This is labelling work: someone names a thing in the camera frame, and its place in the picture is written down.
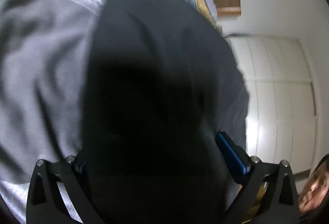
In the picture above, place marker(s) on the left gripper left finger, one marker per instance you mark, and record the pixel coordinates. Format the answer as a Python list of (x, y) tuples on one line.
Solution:
[(45, 203)]

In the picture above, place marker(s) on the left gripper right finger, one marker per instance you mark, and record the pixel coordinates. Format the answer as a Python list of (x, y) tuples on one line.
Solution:
[(279, 203)]

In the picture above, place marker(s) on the black puffer jacket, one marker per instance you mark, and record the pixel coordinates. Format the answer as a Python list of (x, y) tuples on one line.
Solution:
[(161, 83)]

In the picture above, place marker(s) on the person's face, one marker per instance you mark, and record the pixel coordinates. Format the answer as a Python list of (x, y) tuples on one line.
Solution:
[(315, 189)]

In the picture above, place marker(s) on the white wardrobe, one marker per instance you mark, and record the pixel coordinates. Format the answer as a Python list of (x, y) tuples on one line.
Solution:
[(281, 121)]

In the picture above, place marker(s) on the striped duvet cover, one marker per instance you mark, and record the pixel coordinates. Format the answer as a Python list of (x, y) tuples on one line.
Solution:
[(44, 48)]

